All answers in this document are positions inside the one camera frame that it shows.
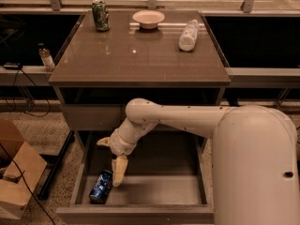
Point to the open middle drawer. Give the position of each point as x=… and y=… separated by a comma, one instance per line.
x=164, y=184

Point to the closed top drawer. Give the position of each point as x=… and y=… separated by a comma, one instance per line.
x=93, y=117

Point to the green soda can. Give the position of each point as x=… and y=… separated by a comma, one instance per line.
x=100, y=15

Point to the white bowl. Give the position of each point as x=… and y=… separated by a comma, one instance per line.
x=148, y=19

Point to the blue pepsi can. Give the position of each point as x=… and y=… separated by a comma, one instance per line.
x=102, y=187

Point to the black device on ledge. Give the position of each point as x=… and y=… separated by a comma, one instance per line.
x=13, y=66

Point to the clear plastic water bottle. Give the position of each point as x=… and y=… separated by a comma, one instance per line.
x=188, y=37

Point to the grey drawer cabinet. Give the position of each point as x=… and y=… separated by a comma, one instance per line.
x=127, y=62

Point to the cardboard box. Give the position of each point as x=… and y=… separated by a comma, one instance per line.
x=21, y=166

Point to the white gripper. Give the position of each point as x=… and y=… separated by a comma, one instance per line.
x=121, y=143

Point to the black floor rail left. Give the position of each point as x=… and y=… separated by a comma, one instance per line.
x=54, y=162

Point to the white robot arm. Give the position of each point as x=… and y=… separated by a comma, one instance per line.
x=255, y=175

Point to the small bottle on ledge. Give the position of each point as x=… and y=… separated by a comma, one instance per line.
x=46, y=57

